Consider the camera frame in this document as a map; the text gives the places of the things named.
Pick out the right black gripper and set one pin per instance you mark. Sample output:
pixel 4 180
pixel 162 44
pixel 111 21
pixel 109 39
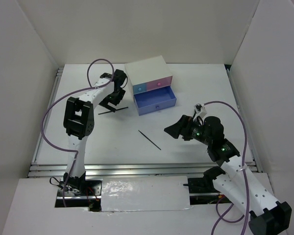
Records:
pixel 182 127

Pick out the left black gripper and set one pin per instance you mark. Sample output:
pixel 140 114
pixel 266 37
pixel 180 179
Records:
pixel 120 97

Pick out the light blue small drawer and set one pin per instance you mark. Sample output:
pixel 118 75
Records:
pixel 139 88

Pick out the purple wide drawer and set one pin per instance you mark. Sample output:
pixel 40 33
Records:
pixel 154 100

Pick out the pink drawer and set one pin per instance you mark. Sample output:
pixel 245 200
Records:
pixel 158 83

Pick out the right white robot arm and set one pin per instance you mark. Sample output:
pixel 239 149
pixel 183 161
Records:
pixel 232 177

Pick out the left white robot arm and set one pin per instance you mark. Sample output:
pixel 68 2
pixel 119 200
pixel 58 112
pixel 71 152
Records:
pixel 79 122

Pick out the thin black brush far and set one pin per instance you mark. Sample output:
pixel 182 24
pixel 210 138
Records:
pixel 113 111

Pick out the thin black brush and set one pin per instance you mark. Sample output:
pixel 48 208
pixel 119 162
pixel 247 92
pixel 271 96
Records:
pixel 113 111
pixel 149 139

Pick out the thin black brush near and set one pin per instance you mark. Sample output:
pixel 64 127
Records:
pixel 149 139

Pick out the white drawer cabinet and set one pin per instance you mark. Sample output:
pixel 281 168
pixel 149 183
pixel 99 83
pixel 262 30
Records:
pixel 146 70

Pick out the white taped cover plate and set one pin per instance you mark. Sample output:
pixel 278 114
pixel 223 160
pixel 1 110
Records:
pixel 133 194

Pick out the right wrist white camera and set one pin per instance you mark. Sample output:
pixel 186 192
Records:
pixel 199 111

